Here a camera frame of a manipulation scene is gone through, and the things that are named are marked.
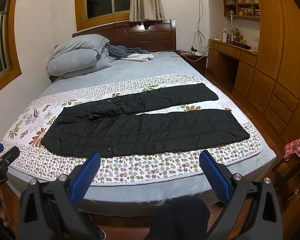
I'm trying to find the black quilted pants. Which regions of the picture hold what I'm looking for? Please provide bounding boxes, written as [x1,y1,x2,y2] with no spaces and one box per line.
[41,83,249,158]

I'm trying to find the person's left hand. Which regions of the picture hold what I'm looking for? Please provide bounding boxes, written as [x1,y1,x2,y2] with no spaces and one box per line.
[0,189,11,228]

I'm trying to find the person's dark trouser leg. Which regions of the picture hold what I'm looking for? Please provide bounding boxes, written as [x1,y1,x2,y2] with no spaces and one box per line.
[145,196,210,240]

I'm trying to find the wood framed side window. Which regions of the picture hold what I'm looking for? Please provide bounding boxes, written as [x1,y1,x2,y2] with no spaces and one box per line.
[0,0,21,91]

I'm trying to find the red plaid cloth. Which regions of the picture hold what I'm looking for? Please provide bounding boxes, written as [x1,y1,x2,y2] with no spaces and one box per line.
[282,131,300,198]

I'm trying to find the grey-blue bed with sheet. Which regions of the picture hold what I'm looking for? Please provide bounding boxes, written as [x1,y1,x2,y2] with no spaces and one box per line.
[2,52,276,217]

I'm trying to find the grey pillow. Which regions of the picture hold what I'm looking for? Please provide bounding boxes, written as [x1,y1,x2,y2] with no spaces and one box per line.
[47,49,98,77]

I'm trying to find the wooden nightstand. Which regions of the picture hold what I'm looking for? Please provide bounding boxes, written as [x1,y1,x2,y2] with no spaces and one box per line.
[175,50,208,76]

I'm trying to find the wooden desk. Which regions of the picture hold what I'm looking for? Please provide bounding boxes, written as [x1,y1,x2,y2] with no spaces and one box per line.
[206,40,257,97]

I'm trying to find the dark grey and white blanket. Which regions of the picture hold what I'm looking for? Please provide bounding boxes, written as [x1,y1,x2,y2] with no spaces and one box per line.
[108,44,154,62]

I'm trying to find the grey folded duvet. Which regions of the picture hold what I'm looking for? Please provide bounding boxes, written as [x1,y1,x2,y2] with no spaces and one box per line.
[48,34,112,79]

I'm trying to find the dark wooden headboard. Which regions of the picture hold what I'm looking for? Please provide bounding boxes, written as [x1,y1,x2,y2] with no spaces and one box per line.
[72,20,177,52]

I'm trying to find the beige curtain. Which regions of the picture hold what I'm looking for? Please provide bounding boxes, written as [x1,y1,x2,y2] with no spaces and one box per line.
[129,0,165,23]

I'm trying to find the white hanging cables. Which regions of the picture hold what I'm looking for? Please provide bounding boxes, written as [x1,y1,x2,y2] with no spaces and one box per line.
[193,0,212,55]

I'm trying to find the wooden wall shelf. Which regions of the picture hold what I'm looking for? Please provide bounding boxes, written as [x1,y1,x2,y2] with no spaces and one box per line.
[223,0,261,22]

